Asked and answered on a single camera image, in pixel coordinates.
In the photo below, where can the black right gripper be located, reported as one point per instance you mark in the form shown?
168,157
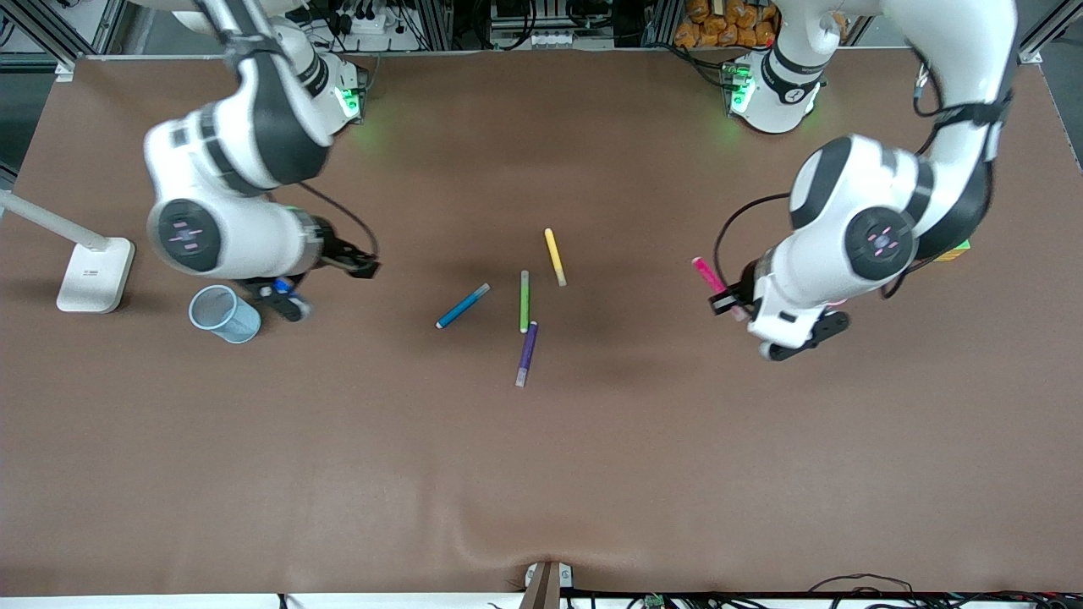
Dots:
338,251

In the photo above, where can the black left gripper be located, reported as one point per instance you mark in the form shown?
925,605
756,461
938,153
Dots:
743,293

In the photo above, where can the pink marker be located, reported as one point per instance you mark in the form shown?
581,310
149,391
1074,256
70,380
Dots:
704,272

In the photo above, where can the blue marker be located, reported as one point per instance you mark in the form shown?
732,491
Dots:
463,306

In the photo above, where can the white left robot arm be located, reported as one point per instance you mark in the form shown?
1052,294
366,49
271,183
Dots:
871,203

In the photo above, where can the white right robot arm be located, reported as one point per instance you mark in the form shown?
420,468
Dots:
245,144

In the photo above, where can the blue mesh cup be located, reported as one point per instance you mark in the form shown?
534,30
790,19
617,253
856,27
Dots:
224,315

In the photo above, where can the green marker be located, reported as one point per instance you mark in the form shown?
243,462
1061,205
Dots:
525,302

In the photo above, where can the yellow marker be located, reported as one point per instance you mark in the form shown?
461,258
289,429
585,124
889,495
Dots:
555,256

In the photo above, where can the purple marker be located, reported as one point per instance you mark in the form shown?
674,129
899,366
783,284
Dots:
527,353

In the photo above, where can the colourful puzzle cube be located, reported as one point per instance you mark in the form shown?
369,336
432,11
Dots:
956,251

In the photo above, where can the white power strip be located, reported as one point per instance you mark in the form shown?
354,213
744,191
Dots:
372,24

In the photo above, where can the white desk stand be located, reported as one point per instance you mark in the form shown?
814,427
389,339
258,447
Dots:
95,275

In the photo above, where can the orange snack packets pile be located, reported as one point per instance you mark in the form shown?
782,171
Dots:
719,25

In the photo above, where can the aluminium frame post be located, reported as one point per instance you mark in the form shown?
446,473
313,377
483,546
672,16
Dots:
42,34
1045,30

